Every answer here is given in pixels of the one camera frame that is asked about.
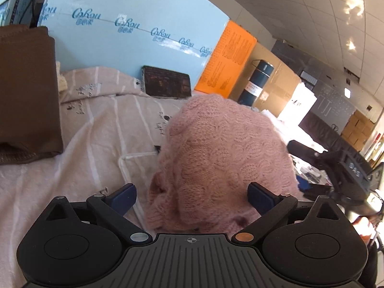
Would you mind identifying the stacked cardboard boxes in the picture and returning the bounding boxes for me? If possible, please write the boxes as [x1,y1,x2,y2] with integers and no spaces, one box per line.
[341,111,375,151]

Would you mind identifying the light blue foam board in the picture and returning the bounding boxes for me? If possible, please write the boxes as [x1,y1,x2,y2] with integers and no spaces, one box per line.
[0,0,230,89]

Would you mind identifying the orange printed board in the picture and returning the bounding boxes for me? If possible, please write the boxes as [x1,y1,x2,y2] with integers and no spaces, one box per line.
[195,20,257,98]

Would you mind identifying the white printed shopping bag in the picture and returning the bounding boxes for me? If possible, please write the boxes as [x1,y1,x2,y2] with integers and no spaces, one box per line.
[277,83,317,126]

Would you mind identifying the dark blue vacuum bottle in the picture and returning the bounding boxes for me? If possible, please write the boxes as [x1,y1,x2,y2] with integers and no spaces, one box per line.
[238,60,274,107]

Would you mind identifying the pink knitted sweater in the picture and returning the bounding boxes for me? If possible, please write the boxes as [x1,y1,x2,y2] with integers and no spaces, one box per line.
[145,94,299,235]

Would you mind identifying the person right hand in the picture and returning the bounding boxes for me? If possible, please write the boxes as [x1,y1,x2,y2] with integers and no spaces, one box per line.
[352,216,383,245]

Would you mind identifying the cartoon printed bed sheet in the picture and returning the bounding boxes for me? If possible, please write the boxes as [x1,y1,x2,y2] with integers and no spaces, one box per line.
[0,66,328,288]

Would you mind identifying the brown folded garment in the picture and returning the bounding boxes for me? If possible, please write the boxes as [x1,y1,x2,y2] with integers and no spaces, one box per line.
[1,25,64,164]

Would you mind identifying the black sofa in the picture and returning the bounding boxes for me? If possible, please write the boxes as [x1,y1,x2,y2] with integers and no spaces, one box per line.
[299,111,372,174]

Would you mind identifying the brown cardboard sheet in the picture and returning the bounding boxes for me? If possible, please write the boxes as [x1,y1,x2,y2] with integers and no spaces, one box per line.
[228,43,301,118]

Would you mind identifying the black smartphone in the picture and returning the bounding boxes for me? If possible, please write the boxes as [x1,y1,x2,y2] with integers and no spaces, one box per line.
[141,66,191,99]

